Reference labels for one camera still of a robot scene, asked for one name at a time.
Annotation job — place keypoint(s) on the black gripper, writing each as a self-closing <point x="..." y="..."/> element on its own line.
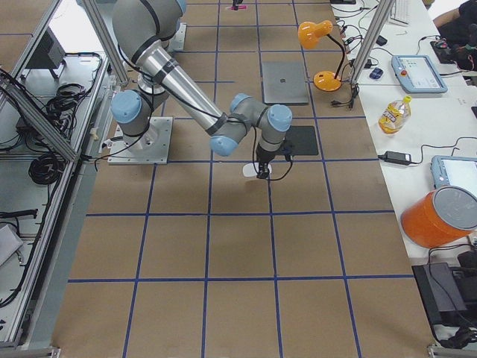
<point x="264" y="156"/>
<point x="235" y="4"/>

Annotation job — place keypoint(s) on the pink marker pen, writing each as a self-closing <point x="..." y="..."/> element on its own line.
<point x="238" y="7"/>

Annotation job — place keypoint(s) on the white computer mouse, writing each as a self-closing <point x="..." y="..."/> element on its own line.
<point x="253" y="172"/>

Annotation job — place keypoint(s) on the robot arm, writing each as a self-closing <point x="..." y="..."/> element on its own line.
<point x="140" y="28"/>

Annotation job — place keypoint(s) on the black mousepad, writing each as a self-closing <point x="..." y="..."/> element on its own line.
<point x="302" y="141"/>

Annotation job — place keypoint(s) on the silver closed laptop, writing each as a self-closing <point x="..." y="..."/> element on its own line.
<point x="284" y="83"/>

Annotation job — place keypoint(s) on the black power adapter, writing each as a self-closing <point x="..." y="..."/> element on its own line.
<point x="394" y="157"/>

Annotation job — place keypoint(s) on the yellow drink bottle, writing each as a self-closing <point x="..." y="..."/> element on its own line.
<point x="395" y="115"/>

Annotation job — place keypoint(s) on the dark blue small pouch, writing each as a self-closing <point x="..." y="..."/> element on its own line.
<point x="376" y="74"/>

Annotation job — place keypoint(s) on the white keyboard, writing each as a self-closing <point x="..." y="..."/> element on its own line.
<point x="399" y="13"/>

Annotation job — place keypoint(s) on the blue teach pendant far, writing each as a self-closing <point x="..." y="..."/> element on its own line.
<point x="416" y="74"/>

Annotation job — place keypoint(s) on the blue teach pendant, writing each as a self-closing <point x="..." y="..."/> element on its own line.
<point x="454" y="171"/>
<point x="416" y="74"/>

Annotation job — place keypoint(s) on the orange bucket with grey lid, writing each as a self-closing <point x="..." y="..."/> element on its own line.
<point x="442" y="216"/>

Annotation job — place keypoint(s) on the blue teach pendant near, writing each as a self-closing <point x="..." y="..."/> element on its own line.
<point x="454" y="171"/>

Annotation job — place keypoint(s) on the black box on table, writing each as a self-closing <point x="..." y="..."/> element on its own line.
<point x="439" y="292"/>

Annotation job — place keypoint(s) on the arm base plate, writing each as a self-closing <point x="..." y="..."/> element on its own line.
<point x="152" y="148"/>
<point x="177" y="41"/>

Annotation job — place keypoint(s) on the aluminium frame post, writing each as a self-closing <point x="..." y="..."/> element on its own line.
<point x="375" y="27"/>

